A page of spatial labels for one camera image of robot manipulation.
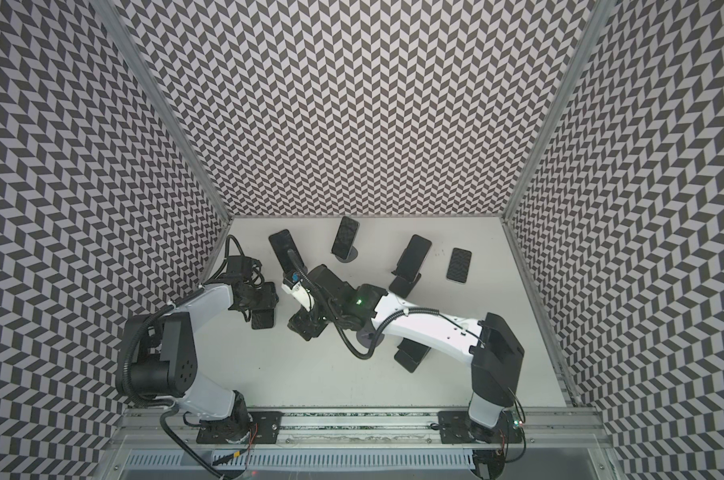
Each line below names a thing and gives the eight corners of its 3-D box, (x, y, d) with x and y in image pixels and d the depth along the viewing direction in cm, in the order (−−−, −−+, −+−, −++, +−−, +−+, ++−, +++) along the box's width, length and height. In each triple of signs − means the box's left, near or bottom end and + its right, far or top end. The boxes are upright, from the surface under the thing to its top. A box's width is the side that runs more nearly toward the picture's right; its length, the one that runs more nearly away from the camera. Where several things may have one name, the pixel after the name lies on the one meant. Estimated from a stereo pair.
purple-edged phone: (287, 278, 101) (275, 251, 89) (279, 263, 105) (267, 235, 93) (304, 270, 103) (295, 242, 91) (296, 255, 107) (286, 227, 95)
